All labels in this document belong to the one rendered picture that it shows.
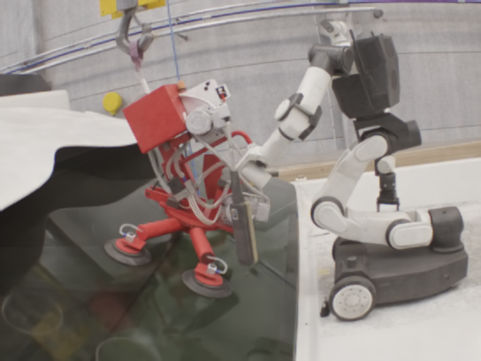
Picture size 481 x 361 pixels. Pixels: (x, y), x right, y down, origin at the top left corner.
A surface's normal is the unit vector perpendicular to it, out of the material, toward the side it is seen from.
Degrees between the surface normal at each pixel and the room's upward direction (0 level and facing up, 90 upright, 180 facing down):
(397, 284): 90
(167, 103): 90
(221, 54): 90
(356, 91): 105
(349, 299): 90
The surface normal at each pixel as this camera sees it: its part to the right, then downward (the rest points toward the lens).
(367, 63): -0.58, 0.31
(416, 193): -0.21, 0.23
